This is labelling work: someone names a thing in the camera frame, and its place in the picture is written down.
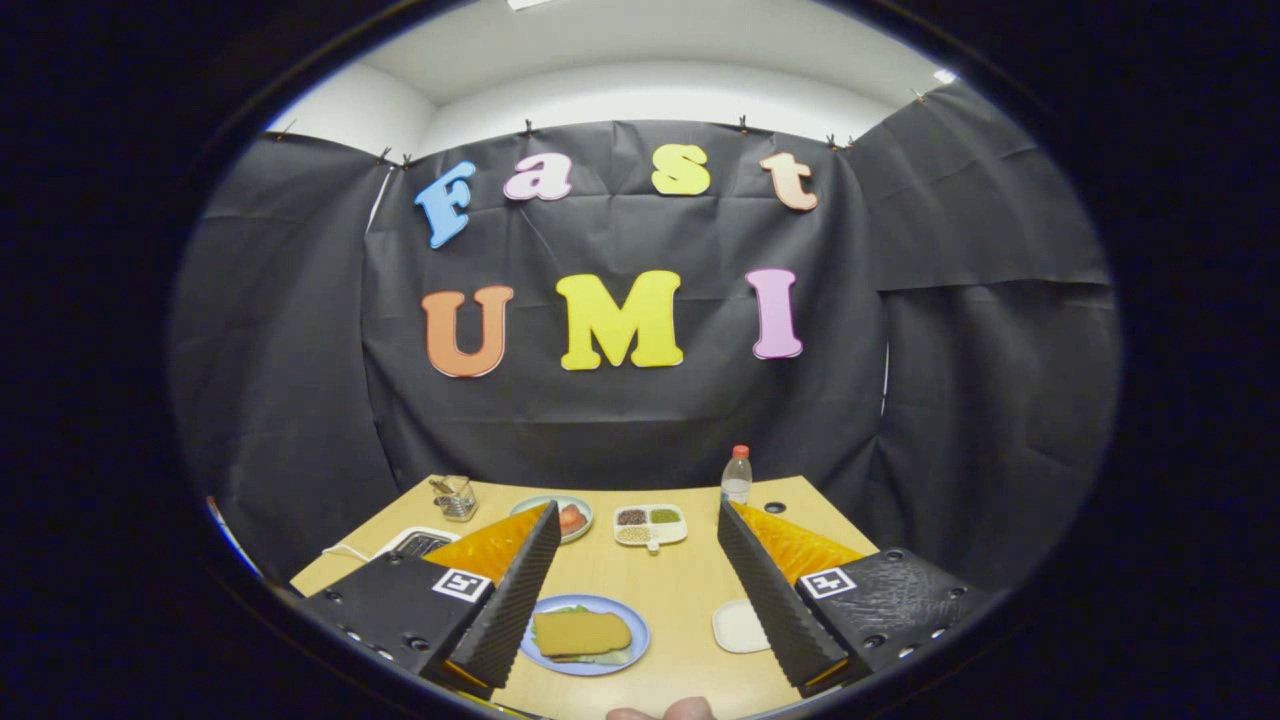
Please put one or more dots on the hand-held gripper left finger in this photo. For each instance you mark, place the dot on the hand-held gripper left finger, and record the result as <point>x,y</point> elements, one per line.
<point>515,610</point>

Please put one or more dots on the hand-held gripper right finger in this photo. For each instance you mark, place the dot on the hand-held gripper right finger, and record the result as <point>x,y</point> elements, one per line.
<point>770,610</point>

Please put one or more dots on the round brown bread slice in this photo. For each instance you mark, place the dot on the round brown bread slice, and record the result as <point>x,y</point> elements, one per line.
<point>582,633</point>

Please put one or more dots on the green lettuce leaf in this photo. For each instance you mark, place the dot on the green lettuce leaf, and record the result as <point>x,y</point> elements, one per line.
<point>605,660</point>

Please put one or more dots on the small white plate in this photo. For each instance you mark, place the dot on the small white plate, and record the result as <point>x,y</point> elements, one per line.
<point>738,625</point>

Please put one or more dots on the brown meat piece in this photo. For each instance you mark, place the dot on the brown meat piece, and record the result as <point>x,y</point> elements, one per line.
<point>578,528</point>

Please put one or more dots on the red tomato slice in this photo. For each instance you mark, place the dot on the red tomato slice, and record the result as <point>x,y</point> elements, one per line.
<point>572,517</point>

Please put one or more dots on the light green plate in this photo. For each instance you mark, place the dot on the light green plate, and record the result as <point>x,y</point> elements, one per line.
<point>540,503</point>

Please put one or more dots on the white divided condiment tray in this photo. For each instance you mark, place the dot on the white divided condiment tray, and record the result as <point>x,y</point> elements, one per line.
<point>670,533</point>

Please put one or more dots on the blue plate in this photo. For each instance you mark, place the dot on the blue plate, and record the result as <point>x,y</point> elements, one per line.
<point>640,630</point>

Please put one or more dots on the clear plastic water bottle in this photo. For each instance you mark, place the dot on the clear plastic water bottle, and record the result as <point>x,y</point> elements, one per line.
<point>736,485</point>

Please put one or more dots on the white toaster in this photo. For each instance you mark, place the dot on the white toaster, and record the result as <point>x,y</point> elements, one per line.
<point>392,548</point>

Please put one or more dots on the beige seeds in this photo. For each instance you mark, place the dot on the beige seeds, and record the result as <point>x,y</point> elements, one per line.
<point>631,534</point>

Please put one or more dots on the green seeds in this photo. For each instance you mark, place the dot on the green seeds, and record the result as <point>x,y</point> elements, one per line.
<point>664,516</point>

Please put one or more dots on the dark brown seeds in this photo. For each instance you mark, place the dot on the dark brown seeds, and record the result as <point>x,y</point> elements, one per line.
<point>631,517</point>

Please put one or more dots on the black backdrop cloth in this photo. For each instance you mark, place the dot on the black backdrop cloth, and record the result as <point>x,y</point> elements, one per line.
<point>620,240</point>

